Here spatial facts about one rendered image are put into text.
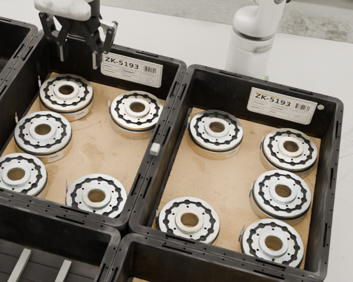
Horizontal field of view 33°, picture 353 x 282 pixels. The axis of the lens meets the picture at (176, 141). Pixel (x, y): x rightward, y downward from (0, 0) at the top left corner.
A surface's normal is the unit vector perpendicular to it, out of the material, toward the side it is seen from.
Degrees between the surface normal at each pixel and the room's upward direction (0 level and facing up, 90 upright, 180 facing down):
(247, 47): 88
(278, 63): 0
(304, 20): 0
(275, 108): 90
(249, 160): 0
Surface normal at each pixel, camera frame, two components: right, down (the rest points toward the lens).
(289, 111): -0.25, 0.71
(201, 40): 0.09, -0.66
